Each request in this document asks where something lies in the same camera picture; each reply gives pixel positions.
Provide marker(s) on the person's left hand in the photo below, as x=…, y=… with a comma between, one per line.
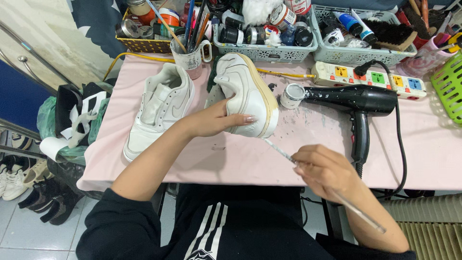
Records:
x=211, y=121

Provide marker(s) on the person's right hand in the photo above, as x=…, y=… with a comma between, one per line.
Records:
x=330, y=173

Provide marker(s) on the person's right fingers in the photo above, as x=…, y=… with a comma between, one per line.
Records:
x=306, y=169

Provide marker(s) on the thin paint-stained paintbrush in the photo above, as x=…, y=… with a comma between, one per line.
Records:
x=361, y=213

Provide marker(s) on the white sneaker with tan sole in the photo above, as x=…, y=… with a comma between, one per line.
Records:
x=249, y=90

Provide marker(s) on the pink table cloth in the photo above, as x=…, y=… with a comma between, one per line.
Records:
x=252, y=162

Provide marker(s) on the small white paint jar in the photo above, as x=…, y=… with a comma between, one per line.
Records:
x=292, y=95

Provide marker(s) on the black hair dryer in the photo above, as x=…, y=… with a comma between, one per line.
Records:
x=357, y=99

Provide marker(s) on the white power strip colourful sockets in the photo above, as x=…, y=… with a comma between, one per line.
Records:
x=375, y=77

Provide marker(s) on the pale blue basket of tubes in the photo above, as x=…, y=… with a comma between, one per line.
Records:
x=353, y=56

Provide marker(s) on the pale blue basket of jars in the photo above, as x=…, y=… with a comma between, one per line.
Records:
x=267, y=52

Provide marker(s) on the black round lid jar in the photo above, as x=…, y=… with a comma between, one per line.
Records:
x=304, y=38

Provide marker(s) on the small blue bottle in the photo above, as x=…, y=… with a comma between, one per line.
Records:
x=288, y=36

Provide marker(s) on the beige ribbed heater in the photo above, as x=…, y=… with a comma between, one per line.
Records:
x=429, y=224

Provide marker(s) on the black jar with silver label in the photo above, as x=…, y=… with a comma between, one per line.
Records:
x=255, y=35

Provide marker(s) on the white tube with black cap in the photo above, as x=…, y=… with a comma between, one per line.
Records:
x=364, y=29

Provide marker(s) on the black jar with white label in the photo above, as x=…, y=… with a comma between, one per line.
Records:
x=231, y=35

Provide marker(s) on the pink cup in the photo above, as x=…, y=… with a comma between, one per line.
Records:
x=422, y=61

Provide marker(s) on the wooden black-bristle shoe brush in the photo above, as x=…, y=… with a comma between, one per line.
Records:
x=391, y=34

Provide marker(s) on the white leather sneaker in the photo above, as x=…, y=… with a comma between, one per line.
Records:
x=158, y=108

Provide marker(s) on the white mug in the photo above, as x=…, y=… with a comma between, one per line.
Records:
x=189, y=59

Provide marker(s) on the white bottle with red label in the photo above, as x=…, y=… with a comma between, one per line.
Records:
x=298, y=6

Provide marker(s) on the white cotton wool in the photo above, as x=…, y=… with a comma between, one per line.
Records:
x=258, y=11

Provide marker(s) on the green plastic basket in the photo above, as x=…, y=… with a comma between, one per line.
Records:
x=449, y=85

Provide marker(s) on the bunch of brushes in mug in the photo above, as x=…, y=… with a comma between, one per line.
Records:
x=193, y=25

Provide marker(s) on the yellow woven basket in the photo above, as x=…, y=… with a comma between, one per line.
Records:
x=144, y=45

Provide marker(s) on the orange-lid jar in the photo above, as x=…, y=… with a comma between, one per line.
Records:
x=168, y=16

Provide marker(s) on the round metal tin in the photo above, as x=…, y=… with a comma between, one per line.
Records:
x=127, y=29

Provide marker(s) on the glass jar with metal lid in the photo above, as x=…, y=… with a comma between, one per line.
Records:
x=138, y=7

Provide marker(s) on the heap of bags and scraps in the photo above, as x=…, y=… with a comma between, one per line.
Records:
x=72, y=119

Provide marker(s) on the dark blue patterned curtain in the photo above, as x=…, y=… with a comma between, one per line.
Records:
x=97, y=25

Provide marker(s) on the row of shoes on floor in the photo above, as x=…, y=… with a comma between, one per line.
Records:
x=32, y=187

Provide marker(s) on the metal rail rack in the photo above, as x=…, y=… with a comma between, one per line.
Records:
x=29, y=61

